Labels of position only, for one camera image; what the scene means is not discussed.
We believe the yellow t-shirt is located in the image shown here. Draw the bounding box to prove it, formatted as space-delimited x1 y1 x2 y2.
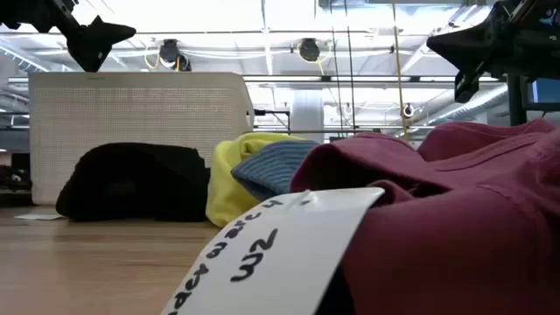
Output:
205 131 307 228

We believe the blue knit cloth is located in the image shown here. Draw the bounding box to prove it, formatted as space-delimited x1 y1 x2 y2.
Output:
230 139 320 202

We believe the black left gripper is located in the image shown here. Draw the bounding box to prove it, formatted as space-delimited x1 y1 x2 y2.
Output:
0 0 137 74

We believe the computer monitor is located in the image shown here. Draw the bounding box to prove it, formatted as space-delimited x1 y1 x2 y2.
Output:
526 77 560 113

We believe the silver ventilation duct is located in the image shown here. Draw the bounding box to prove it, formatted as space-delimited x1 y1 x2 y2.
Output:
426 84 509 129

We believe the white handwritten paper tag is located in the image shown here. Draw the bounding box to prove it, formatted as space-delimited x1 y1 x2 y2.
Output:
160 186 386 315

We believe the white round column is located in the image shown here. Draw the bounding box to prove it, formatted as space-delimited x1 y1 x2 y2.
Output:
290 89 325 144

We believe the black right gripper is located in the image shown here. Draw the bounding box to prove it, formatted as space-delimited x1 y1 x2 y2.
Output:
426 0 560 104

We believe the maroon t-shirt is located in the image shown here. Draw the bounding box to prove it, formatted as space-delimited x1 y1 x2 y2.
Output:
290 118 560 315

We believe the black ceiling cable reel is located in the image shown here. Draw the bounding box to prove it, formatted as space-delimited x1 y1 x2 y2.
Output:
298 38 322 63
157 38 193 73

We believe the black cloth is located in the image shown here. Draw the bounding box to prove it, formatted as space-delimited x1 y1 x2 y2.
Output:
55 142 211 223

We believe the thin black hanging cable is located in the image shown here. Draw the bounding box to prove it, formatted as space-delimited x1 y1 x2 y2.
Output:
328 0 343 135
344 0 356 133

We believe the black upright post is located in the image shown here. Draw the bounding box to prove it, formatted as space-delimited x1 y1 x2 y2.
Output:
507 73 529 128

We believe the white perforated plastic bin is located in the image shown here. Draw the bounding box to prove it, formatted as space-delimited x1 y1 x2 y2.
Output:
28 71 256 206

